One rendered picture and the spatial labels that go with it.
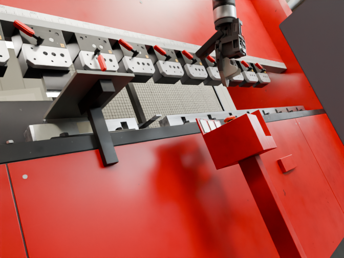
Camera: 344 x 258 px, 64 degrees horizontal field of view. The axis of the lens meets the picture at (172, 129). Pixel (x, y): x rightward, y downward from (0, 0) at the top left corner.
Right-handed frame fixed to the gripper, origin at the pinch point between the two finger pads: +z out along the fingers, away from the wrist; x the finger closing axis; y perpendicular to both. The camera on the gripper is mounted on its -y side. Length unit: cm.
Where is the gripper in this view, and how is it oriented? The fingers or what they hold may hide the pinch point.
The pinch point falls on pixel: (224, 83)
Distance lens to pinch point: 94.4
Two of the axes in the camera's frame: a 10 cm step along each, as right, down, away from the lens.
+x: 5.2, 0.2, 8.5
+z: 0.7, 10.0, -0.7
